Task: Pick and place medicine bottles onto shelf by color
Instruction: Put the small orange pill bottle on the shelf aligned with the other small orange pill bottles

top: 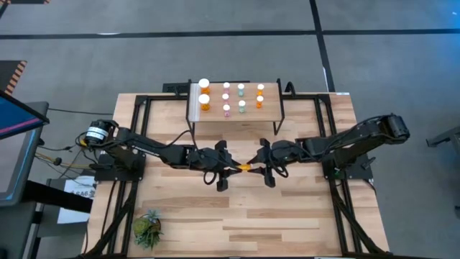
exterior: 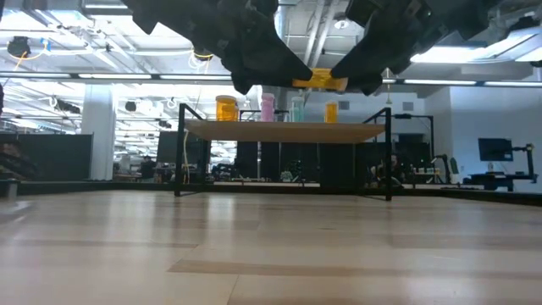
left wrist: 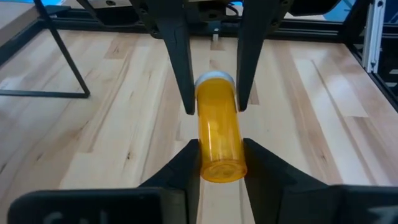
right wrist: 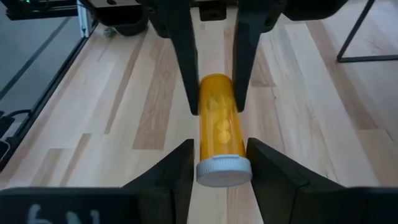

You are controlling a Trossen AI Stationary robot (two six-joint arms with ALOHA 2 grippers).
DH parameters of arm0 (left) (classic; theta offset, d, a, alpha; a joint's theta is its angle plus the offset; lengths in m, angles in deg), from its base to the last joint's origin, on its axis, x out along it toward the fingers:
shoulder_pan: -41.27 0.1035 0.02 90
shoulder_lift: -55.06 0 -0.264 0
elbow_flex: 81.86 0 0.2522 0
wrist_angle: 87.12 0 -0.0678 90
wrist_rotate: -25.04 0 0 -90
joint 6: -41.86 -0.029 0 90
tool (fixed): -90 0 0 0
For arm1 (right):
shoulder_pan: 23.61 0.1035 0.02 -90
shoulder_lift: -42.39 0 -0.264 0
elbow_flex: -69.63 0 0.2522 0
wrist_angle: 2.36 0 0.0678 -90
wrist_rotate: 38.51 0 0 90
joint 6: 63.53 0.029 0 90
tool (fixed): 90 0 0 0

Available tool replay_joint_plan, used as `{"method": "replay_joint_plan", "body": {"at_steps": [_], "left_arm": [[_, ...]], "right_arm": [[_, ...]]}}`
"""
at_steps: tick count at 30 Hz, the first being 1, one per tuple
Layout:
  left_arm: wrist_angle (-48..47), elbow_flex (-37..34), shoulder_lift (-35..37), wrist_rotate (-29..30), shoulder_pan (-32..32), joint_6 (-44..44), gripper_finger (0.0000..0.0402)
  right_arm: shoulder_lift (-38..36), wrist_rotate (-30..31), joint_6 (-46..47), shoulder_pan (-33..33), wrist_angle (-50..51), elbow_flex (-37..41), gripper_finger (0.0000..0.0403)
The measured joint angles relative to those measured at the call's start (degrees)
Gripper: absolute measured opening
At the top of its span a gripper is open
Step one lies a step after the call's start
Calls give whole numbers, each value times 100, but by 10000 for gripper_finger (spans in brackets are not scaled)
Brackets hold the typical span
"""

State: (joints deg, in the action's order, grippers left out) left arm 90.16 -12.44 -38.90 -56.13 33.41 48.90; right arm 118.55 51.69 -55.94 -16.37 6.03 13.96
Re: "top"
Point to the thin black horizontal bar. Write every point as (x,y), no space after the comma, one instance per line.
(219,81)

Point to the black mat with striped edge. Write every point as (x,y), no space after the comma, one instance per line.
(9,72)

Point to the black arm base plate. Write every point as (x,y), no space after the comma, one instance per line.
(359,174)
(108,176)

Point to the pink pill bottle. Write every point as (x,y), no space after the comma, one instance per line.
(226,107)
(226,85)
(225,96)

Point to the dark grey monitor cart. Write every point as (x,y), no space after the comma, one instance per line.
(14,172)

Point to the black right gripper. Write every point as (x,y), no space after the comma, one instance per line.
(273,158)

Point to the wooden shelf with black legs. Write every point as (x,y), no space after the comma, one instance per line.
(258,111)

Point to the black power strip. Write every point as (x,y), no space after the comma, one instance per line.
(176,87)

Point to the green pill bottle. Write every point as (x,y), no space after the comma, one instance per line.
(240,86)
(242,103)

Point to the small orange pill bottle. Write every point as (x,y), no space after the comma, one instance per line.
(260,86)

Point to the blue-screen monitor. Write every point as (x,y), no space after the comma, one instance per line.
(18,115)

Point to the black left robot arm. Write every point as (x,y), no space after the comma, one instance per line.
(143,147)

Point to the medium orange pill bottle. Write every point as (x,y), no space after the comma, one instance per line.
(259,98)
(245,167)

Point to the white paper sheet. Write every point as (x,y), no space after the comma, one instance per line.
(81,187)

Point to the large orange pill bottle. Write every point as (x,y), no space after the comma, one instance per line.
(204,98)
(203,83)

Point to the potted green succulent plant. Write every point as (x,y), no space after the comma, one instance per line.
(145,230)

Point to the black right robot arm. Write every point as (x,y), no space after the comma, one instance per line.
(352,140)

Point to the dark grey stand leg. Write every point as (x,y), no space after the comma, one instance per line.
(443,138)

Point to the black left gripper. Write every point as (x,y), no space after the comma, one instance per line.
(215,160)

